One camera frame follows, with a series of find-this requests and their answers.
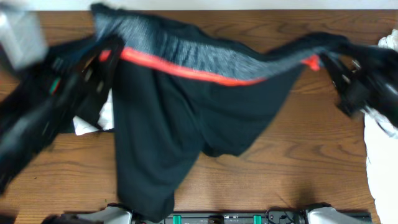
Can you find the black leggings with red waistband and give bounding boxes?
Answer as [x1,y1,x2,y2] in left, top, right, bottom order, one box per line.
[91,3,348,222]

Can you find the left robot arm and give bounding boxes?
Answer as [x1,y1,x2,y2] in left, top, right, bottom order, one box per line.
[1,35,124,193]

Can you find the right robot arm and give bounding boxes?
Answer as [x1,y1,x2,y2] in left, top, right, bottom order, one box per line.
[315,44,397,223]

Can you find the folded white garment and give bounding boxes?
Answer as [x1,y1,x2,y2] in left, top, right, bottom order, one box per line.
[73,90,114,136]

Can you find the crumpled white shirt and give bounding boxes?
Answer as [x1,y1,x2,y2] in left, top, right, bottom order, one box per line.
[362,29,398,224]

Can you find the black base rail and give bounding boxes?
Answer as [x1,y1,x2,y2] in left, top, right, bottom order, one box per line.
[133,207,373,224]

